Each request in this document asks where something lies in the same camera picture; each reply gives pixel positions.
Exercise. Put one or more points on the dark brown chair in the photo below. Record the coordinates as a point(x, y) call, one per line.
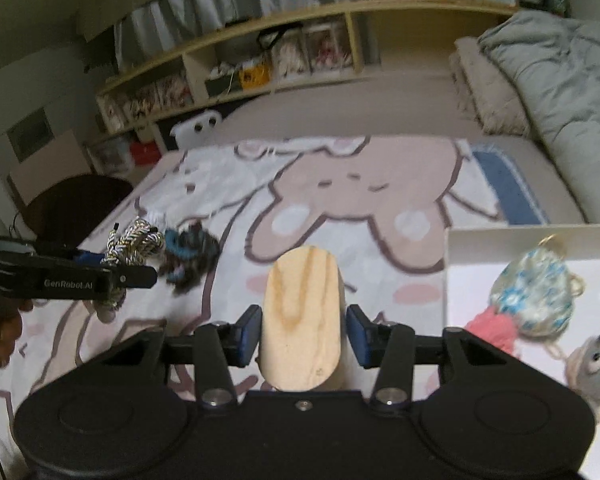
point(75, 205)

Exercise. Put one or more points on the beige board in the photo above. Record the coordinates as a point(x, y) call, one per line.
point(50, 165)

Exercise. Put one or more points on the clear storage bin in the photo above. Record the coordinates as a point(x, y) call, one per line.
point(111, 156)

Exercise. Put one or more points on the red box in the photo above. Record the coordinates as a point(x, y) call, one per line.
point(144, 154)

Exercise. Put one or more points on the bunny printed blanket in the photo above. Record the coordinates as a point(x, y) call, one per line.
point(360, 175)

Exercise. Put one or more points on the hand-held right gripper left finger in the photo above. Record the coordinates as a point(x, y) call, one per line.
point(248, 335)

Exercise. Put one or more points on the wooden headboard shelf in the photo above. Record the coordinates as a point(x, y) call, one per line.
point(356, 40)

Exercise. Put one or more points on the white cardboard box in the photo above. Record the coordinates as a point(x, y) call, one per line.
point(470, 280)

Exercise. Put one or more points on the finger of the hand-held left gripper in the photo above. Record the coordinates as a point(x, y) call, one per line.
point(87, 258)
point(137, 277)

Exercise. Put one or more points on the oval wooden block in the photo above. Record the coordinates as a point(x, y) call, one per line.
point(300, 300)

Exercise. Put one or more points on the row of small figurines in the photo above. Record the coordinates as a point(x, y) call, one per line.
point(147, 97)

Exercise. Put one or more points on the person's left hand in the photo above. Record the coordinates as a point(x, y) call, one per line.
point(2, 330)

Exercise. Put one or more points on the floral fabric pouch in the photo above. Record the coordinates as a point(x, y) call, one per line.
point(530, 290)

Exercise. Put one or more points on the grey comforter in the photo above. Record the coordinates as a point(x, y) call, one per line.
point(570, 85)

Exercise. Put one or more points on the white panda-face device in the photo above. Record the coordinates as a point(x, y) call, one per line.
point(197, 131)

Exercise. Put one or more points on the pink crochet doll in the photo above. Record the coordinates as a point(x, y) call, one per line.
point(490, 327)

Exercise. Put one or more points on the fuzzy beige pillow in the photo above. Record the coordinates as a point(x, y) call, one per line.
point(485, 90)

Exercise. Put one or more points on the clear doll display case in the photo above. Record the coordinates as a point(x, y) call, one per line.
point(289, 55)
point(327, 47)

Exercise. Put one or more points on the beige bed sheet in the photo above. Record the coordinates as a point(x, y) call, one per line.
point(355, 105)

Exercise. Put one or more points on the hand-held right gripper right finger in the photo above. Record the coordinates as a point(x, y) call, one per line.
point(360, 335)

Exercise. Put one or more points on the dark crochet scrunchie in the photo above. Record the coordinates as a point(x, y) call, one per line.
point(195, 255)

